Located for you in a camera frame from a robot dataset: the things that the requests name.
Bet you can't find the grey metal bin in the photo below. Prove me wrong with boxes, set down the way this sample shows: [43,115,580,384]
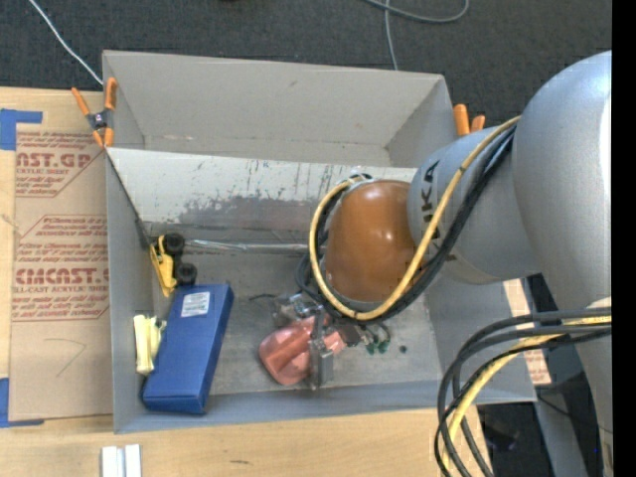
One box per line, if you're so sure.
[101,50,539,434]

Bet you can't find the brown cardboard board, red print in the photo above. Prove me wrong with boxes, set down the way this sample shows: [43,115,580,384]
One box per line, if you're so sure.
[0,85,115,429]

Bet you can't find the pale yellow toy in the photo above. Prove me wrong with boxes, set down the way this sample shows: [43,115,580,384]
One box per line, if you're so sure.
[132,312,168,378]

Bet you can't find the pink soft toy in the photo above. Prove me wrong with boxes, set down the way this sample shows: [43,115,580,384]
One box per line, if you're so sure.
[257,314,349,388]

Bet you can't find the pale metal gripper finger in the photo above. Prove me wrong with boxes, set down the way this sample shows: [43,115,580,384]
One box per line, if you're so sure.
[270,292,326,327]
[307,314,336,392]

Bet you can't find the yellow toy vehicle, black wheels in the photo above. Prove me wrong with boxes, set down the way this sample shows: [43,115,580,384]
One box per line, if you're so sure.
[148,233,200,298]

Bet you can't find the blue flat box, white label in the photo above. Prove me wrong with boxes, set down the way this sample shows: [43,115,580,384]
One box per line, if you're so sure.
[141,282,236,415]

